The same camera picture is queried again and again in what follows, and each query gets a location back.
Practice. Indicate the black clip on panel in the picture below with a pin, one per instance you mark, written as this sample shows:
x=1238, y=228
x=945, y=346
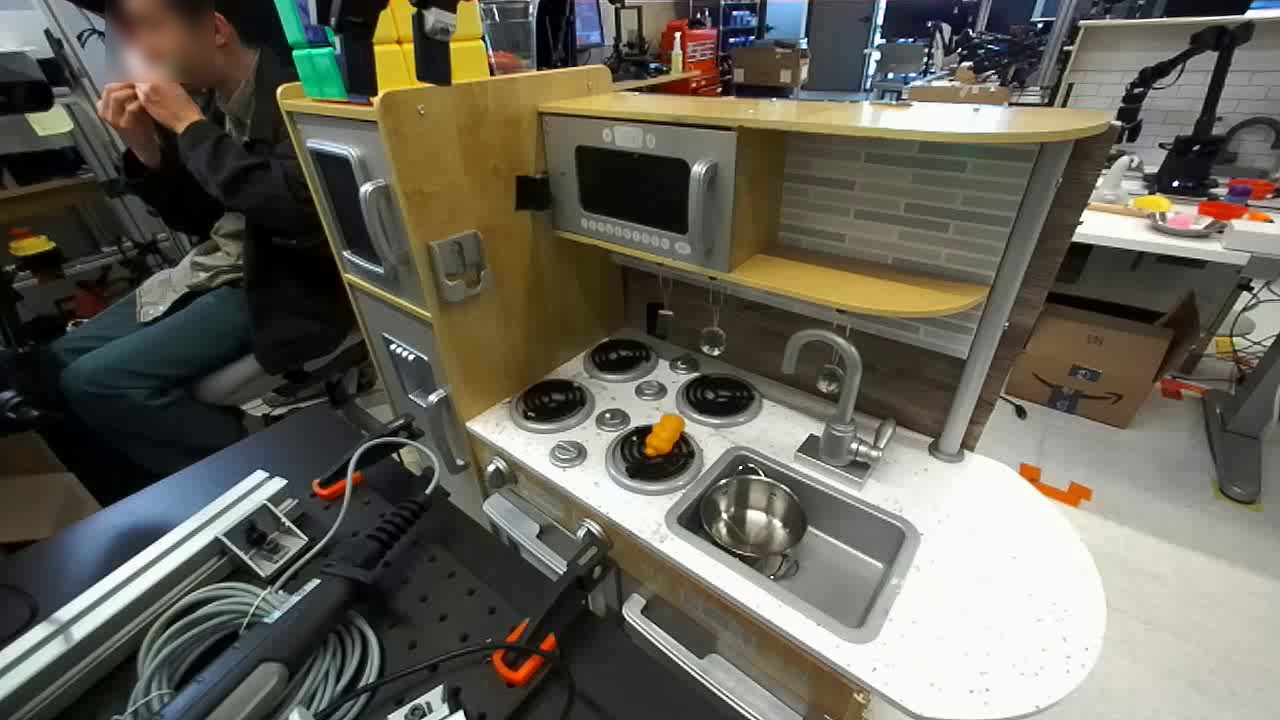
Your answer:
x=535, y=195

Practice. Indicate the black toy stove burner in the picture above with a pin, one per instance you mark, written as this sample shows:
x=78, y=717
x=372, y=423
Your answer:
x=723, y=399
x=553, y=402
x=628, y=470
x=620, y=357

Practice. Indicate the silver toy lower door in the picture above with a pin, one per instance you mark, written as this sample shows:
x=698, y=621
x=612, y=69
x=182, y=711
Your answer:
x=404, y=373

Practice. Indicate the seated person dark jacket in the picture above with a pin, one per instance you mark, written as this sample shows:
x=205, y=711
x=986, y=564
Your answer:
x=253, y=224

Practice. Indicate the metal rail end bracket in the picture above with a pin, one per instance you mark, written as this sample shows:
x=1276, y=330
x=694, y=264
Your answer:
x=263, y=542

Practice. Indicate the silver toy oven door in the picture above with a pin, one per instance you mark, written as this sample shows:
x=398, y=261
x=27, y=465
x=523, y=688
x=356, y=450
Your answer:
x=350, y=200

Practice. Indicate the orange plastic floor piece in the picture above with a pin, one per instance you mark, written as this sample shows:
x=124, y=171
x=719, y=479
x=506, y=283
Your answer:
x=1055, y=484

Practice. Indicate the orange toy object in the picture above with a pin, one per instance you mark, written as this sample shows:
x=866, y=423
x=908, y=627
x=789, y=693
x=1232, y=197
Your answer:
x=661, y=435

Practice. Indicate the silver toy front knob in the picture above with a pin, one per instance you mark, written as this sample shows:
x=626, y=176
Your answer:
x=497, y=470

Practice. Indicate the silver toy sink basin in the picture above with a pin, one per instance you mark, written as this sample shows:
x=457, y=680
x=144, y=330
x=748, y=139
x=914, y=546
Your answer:
x=855, y=560

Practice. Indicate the black clamp orange trigger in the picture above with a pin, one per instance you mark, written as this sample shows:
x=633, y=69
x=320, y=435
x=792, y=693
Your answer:
x=339, y=484

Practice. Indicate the white work desk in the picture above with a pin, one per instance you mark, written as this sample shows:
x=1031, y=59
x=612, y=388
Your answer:
x=1147, y=233

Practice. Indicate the silver kitchen support pole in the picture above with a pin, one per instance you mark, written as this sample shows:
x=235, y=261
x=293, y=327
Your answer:
x=1013, y=283

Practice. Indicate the large cardboard shipping box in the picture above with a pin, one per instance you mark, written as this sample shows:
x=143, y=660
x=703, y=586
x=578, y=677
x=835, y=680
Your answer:
x=1092, y=361

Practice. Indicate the wooden toy play kitchen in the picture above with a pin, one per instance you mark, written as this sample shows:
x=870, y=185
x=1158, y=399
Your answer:
x=506, y=264

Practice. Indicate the green plastic block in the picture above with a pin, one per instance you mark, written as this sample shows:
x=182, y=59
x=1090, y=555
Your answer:
x=320, y=75

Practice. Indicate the black orange bar clamp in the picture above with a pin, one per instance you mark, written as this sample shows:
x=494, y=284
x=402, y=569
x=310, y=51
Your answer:
x=523, y=655

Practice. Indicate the small silver stove knob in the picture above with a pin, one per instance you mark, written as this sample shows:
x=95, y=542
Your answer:
x=650, y=388
x=612, y=419
x=570, y=452

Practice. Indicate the black desk leg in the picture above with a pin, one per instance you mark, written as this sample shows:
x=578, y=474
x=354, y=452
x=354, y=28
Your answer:
x=1243, y=426

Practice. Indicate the silver toy wall holder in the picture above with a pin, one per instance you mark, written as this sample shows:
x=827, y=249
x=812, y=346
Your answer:
x=457, y=264

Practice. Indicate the aluminium extrusion rail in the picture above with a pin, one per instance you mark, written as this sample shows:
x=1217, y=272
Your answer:
x=133, y=575

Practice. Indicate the yellow plastic piece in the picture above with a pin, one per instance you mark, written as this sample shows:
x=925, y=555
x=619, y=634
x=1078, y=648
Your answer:
x=392, y=54
x=470, y=47

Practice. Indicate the silver metal pot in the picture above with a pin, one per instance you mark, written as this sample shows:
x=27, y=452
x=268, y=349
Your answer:
x=752, y=515

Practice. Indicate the grey office chair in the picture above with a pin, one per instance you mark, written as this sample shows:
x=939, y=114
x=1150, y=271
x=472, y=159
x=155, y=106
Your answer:
x=244, y=381

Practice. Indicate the silver toy faucet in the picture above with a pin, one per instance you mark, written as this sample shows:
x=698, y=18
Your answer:
x=843, y=402

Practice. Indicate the silver toy microwave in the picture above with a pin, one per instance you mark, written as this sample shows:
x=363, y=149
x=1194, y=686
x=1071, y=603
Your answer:
x=642, y=185

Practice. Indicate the metal storage shelf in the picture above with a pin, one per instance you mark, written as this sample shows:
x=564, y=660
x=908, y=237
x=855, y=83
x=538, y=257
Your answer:
x=54, y=172

